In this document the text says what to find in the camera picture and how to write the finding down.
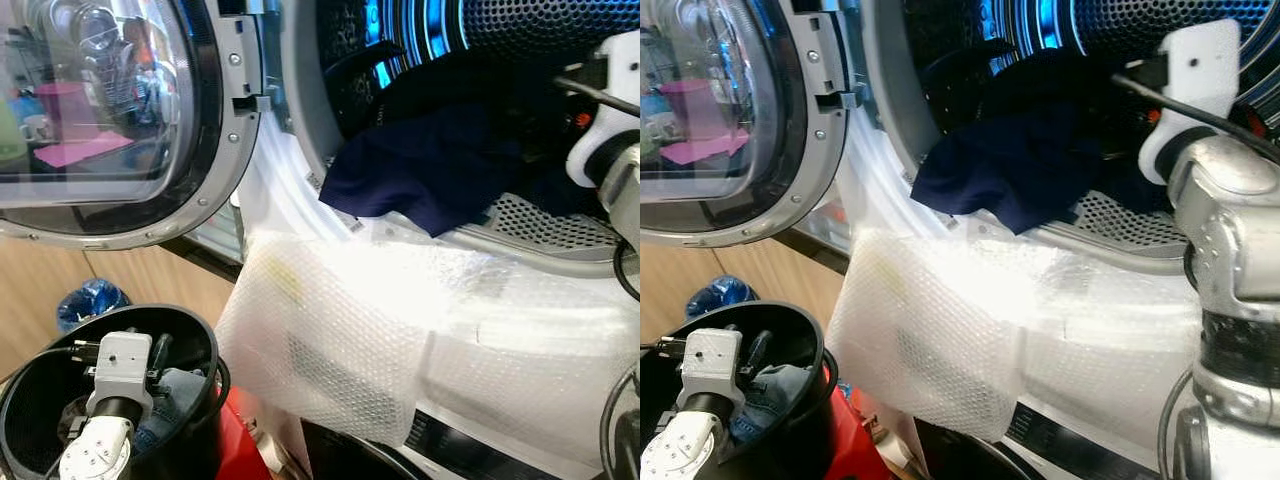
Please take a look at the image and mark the perforated steel washer drum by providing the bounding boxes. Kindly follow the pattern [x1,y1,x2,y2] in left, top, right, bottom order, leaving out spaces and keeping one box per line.
[315,0,641,71]
[905,0,1280,76]

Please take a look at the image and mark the white front-load washing machine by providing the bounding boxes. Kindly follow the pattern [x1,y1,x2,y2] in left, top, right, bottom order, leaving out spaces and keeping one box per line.
[780,0,1280,480]
[185,0,641,480]

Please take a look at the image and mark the black round laundry bucket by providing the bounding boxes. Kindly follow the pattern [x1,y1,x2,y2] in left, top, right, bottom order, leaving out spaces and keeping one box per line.
[640,300,831,480]
[0,303,223,480]

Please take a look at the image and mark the black clothes pile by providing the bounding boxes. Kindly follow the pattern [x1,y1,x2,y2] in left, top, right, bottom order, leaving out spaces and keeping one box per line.
[920,38,1171,211]
[325,40,601,216]

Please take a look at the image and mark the grey perforated lint filter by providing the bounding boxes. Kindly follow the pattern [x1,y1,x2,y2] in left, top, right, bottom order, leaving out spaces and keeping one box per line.
[440,190,621,256]
[1040,188,1191,256]

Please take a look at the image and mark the clear bubble wrap sheet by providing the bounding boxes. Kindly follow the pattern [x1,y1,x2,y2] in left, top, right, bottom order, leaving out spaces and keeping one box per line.
[215,230,641,466]
[825,228,1216,446]

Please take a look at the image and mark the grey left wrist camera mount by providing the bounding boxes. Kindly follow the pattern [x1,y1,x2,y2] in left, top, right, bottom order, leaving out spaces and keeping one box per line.
[88,331,154,403]
[678,327,745,403]

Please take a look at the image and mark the red plastic container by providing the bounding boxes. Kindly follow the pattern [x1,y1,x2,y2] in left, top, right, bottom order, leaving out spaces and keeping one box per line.
[215,385,271,480]
[822,385,886,480]

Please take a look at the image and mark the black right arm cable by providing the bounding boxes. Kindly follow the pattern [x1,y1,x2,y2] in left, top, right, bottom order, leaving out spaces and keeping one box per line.
[1156,362,1201,480]
[598,238,641,480]
[1112,72,1280,166]
[553,76,641,119]

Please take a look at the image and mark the round glass washer door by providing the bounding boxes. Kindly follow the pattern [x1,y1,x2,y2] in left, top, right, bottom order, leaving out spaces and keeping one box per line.
[0,0,266,251]
[640,0,863,249]

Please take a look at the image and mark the blue denim jeans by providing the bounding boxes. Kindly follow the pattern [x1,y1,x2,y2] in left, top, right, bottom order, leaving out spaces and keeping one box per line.
[135,367,211,456]
[728,363,816,446]

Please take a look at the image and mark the crumpled blue plastic bag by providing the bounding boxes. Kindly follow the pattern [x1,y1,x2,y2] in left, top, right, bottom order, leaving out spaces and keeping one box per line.
[57,278,131,334]
[712,275,766,321]

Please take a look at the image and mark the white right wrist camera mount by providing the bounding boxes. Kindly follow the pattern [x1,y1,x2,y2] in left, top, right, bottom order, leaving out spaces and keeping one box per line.
[1138,18,1243,188]
[566,30,641,188]

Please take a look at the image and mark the navy blue cloth garment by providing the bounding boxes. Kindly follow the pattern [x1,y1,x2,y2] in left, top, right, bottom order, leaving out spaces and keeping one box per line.
[318,100,536,239]
[908,100,1136,236]

